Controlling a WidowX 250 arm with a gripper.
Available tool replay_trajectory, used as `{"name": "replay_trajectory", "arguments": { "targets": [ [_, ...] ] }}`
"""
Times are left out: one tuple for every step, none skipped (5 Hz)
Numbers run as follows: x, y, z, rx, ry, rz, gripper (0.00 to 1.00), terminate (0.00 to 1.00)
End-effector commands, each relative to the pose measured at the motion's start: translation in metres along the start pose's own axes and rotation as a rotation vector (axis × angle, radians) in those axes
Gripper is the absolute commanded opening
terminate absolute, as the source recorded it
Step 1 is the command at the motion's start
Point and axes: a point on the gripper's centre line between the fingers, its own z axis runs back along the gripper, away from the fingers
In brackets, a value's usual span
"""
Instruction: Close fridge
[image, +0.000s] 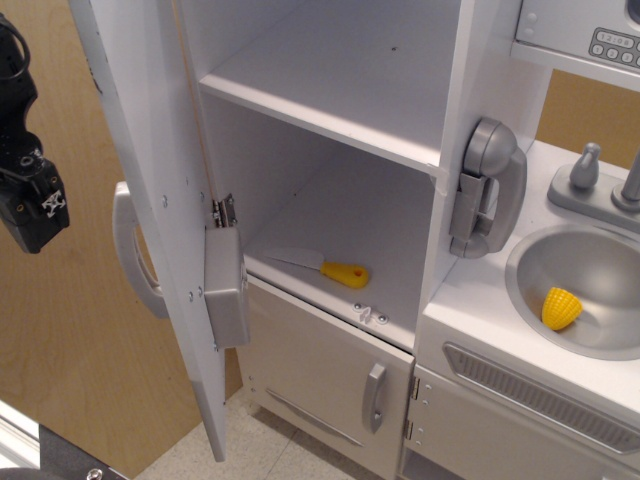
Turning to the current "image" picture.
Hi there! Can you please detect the grey toy sink basin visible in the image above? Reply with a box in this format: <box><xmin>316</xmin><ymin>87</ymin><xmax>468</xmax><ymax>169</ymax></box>
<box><xmin>505</xmin><ymin>225</ymin><xmax>639</xmax><ymax>361</ymax></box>

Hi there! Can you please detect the grey toy telephone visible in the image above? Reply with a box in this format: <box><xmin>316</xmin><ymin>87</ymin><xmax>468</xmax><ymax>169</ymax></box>
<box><xmin>449</xmin><ymin>118</ymin><xmax>527</xmax><ymax>259</ymax></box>

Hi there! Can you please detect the grey toy faucet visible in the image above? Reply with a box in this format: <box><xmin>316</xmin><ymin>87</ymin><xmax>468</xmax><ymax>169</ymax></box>
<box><xmin>547</xmin><ymin>142</ymin><xmax>639</xmax><ymax>233</ymax></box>

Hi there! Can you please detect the light wooden panel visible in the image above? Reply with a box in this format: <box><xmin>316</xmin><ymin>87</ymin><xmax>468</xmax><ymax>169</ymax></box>
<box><xmin>1</xmin><ymin>1</ymin><xmax>235</xmax><ymax>479</ymax></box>

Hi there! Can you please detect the yellow handled toy knife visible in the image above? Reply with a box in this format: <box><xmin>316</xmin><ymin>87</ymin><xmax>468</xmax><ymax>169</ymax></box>
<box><xmin>264</xmin><ymin>247</ymin><xmax>369</xmax><ymax>289</ymax></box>

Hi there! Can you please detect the white toy fridge door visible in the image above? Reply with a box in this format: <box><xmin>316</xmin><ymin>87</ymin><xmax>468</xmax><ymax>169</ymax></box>
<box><xmin>70</xmin><ymin>1</ymin><xmax>229</xmax><ymax>461</ymax></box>

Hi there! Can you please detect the grey fridge door handle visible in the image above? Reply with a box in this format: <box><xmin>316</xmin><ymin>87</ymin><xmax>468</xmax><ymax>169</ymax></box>
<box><xmin>112</xmin><ymin>181</ymin><xmax>169</xmax><ymax>319</ymax></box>

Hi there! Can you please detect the white lower freezer door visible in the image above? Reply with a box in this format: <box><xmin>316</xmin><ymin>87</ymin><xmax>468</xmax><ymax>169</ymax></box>
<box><xmin>237</xmin><ymin>278</ymin><xmax>414</xmax><ymax>479</ymax></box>

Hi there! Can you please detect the white toy oven front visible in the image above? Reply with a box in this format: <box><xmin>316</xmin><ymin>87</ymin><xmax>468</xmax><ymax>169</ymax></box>
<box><xmin>401</xmin><ymin>342</ymin><xmax>639</xmax><ymax>479</ymax></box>

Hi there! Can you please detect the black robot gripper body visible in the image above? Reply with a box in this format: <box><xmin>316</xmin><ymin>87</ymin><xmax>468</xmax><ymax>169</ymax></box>
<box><xmin>1</xmin><ymin>17</ymin><xmax>70</xmax><ymax>254</ymax></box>

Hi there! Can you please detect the yellow toy corn piece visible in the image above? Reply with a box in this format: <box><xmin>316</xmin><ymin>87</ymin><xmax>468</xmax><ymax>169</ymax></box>
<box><xmin>541</xmin><ymin>287</ymin><xmax>583</xmax><ymax>331</ymax></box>

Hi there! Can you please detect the metal fridge door hinge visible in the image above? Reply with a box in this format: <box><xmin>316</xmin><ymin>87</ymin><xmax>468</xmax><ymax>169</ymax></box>
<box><xmin>212</xmin><ymin>194</ymin><xmax>237</xmax><ymax>228</ymax></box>

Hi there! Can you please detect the white magnetic door catch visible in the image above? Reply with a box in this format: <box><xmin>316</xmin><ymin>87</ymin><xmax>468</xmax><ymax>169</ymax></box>
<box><xmin>352</xmin><ymin>302</ymin><xmax>389</xmax><ymax>325</ymax></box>

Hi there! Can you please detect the grey ice dispenser panel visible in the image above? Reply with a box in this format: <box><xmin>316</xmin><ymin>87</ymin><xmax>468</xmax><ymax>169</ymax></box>
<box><xmin>204</xmin><ymin>227</ymin><xmax>250</xmax><ymax>349</ymax></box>

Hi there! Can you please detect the white toy fridge cabinet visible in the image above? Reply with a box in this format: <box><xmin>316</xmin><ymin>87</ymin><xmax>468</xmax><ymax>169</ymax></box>
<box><xmin>178</xmin><ymin>1</ymin><xmax>549</xmax><ymax>368</ymax></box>

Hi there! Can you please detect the grey freezer door handle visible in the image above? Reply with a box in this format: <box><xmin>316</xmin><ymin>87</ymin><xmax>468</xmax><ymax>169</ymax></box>
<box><xmin>361</xmin><ymin>363</ymin><xmax>386</xmax><ymax>434</ymax></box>

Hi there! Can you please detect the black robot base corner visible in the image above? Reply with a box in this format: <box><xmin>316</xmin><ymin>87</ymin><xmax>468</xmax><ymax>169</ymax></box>
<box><xmin>1</xmin><ymin>424</ymin><xmax>127</xmax><ymax>479</ymax></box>

